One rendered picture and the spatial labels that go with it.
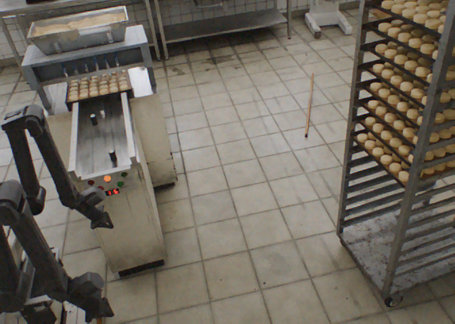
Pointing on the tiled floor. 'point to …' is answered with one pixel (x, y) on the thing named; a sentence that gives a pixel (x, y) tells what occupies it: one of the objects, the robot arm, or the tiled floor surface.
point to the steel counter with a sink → (240, 23)
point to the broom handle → (309, 105)
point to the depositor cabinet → (157, 174)
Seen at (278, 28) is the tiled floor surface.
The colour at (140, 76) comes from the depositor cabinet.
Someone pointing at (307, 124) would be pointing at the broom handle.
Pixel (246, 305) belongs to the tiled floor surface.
